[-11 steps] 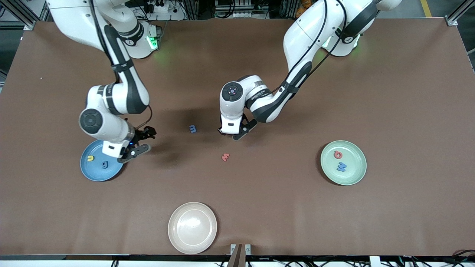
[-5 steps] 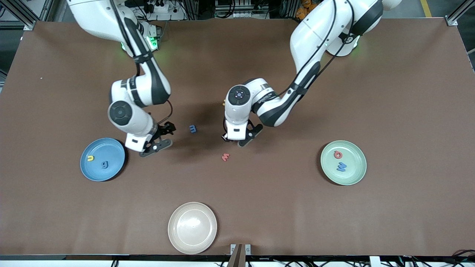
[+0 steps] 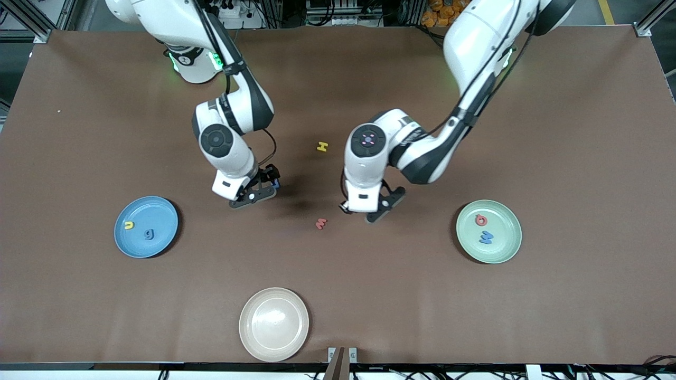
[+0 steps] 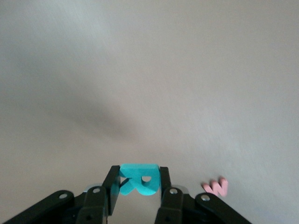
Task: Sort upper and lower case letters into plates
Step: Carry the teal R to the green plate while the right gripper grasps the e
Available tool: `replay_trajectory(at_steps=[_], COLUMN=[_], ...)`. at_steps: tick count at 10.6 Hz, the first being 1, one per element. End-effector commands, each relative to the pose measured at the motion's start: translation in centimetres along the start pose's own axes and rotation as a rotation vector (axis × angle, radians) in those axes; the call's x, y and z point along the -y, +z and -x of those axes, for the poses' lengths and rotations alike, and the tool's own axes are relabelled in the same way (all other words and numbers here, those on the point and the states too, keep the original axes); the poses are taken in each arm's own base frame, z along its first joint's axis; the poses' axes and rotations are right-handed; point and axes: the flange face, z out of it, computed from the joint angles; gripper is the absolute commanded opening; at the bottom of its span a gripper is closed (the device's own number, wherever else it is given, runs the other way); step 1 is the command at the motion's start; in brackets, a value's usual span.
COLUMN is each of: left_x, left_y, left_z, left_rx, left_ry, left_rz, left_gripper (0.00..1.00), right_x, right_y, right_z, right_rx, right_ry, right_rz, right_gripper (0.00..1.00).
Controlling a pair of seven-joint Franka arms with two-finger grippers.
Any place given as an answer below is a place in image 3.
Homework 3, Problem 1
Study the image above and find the beige plate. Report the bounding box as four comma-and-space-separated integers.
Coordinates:
239, 287, 310, 363

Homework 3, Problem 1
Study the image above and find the green plate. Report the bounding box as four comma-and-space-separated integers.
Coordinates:
456, 199, 523, 264

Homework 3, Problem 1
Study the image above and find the aluminium frame strut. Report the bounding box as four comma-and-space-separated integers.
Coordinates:
8, 0, 69, 44
635, 0, 676, 37

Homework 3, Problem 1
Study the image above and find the brown table cover sheet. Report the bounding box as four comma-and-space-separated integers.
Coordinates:
0, 25, 676, 366

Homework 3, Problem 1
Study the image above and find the white table frame rail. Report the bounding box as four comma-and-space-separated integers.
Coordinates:
0, 362, 676, 380

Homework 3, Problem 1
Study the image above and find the grey metal equipment rack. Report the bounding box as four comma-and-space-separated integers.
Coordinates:
305, 0, 385, 27

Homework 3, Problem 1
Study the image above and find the camera post with brackets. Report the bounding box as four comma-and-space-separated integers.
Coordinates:
323, 347, 358, 380

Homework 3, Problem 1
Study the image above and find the white power strip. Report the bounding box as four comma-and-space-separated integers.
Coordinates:
211, 0, 249, 19

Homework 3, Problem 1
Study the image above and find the blue plate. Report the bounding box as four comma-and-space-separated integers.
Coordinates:
114, 196, 179, 259

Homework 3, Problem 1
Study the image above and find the bag of orange items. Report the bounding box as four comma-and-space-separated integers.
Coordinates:
421, 0, 460, 28

